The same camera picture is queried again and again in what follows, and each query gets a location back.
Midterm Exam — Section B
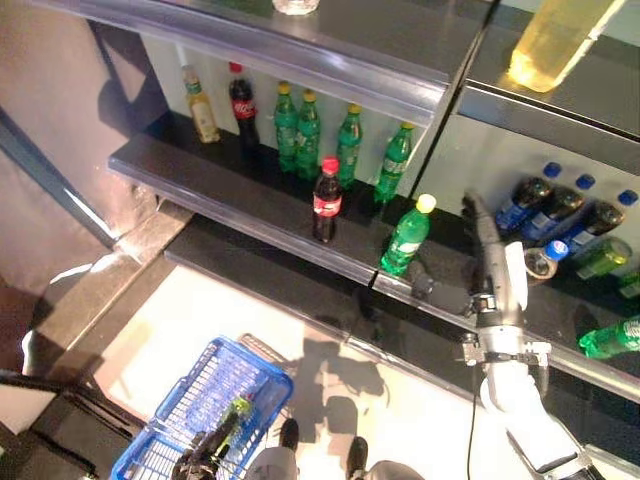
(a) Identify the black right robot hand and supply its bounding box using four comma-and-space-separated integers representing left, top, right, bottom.
408, 192, 530, 327

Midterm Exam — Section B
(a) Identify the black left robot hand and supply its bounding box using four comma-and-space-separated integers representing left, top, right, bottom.
169, 413, 247, 480

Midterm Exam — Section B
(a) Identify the blue plastic shopping basket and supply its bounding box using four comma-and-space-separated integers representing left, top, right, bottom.
108, 335, 295, 480

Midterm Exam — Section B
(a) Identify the green drink can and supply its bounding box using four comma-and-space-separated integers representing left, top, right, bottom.
617, 272, 640, 300
573, 236, 634, 280

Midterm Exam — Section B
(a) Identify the large yellow drink bottle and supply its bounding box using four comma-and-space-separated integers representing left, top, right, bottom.
505, 0, 629, 94

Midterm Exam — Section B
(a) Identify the grey robot left leg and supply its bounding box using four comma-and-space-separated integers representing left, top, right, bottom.
244, 417, 302, 480

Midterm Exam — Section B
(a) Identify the black side display shelf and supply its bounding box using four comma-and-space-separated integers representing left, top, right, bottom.
0, 369, 136, 480

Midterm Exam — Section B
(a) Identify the red label cola bottle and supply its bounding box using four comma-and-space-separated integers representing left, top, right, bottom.
227, 61, 262, 160
311, 155, 344, 244

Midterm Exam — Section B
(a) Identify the black upper shelf board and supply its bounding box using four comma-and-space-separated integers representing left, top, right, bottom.
457, 0, 640, 176
27, 0, 494, 129

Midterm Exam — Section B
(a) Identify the yellow tea bottle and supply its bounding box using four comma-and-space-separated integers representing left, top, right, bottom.
180, 63, 222, 145

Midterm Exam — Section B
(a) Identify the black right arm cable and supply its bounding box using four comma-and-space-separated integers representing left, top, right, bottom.
465, 389, 481, 479

